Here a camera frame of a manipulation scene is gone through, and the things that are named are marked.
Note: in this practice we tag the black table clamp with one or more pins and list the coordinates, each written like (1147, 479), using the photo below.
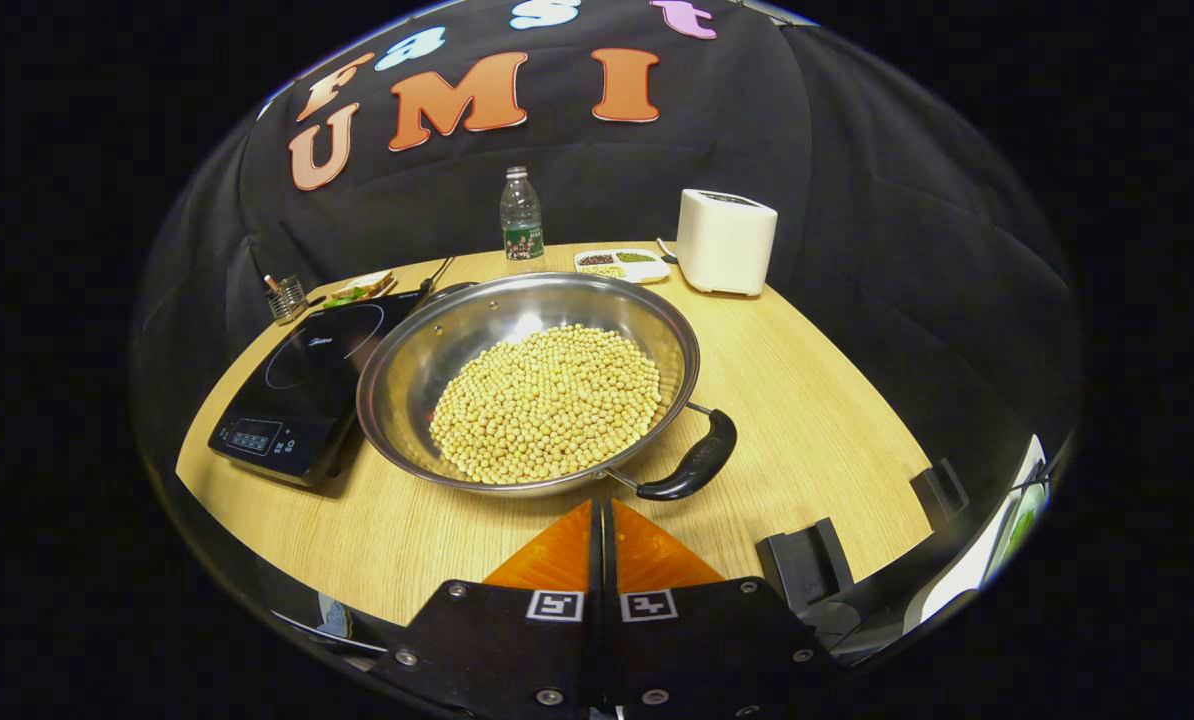
(807, 560)
(941, 492)

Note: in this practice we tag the small white plate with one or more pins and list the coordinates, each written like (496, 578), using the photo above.
(382, 292)

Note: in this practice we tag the black induction cooktop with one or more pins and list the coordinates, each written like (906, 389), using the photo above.
(297, 400)

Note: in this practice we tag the white divided bean tray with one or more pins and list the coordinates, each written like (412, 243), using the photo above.
(622, 265)

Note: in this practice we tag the metal mesh holder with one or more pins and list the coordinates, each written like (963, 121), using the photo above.
(287, 300)

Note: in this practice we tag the pile of yellow soybeans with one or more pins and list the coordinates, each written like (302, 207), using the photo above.
(547, 405)

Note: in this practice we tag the white toaster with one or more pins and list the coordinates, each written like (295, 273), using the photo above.
(725, 245)

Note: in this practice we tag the clear plastic water bottle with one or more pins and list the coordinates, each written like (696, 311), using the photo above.
(522, 220)

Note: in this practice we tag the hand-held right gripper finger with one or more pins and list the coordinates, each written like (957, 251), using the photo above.
(611, 650)
(595, 650)

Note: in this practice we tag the black backdrop cloth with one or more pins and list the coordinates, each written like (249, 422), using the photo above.
(857, 200)

